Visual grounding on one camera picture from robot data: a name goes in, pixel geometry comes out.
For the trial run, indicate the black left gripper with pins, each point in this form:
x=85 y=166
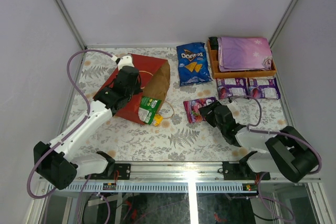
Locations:
x=132 y=74

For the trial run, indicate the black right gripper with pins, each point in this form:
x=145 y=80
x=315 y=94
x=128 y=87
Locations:
x=206 y=109

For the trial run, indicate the purple Fox's berries candy bag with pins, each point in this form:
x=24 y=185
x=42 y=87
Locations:
x=192 y=108

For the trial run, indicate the red brown paper bag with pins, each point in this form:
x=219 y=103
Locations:
x=155 y=82

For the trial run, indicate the purple snack packet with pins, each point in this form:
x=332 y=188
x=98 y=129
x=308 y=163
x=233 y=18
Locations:
x=263 y=88
x=230 y=87

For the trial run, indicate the green snack packet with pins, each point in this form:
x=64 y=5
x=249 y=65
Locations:
x=148 y=109

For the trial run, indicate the yellow snack packet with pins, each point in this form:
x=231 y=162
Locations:
x=157 y=120

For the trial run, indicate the blue Doritos chip bag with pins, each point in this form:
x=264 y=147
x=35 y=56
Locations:
x=192 y=64

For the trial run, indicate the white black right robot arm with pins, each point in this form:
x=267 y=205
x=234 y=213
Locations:
x=284 y=152

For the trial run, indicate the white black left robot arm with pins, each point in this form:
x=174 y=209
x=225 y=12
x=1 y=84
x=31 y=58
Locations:
x=56 y=161

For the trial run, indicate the orange wooden tray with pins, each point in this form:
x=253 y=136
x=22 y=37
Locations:
x=216 y=73

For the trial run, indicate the purple snowflake cloth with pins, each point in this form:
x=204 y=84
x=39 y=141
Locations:
x=239 y=54

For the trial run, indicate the black object in tray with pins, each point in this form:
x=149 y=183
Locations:
x=213 y=42

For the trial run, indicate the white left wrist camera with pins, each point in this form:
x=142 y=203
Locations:
x=123 y=61

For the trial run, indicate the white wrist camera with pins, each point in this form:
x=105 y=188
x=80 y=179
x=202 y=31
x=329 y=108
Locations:
x=233 y=107
x=123 y=61

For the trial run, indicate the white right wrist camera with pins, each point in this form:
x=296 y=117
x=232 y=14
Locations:
x=233 y=107

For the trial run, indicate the aluminium front rail frame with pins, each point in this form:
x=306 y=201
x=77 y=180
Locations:
x=201 y=177

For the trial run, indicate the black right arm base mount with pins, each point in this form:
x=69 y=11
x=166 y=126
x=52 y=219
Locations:
x=239 y=171

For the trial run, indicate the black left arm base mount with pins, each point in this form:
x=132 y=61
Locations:
x=117 y=171

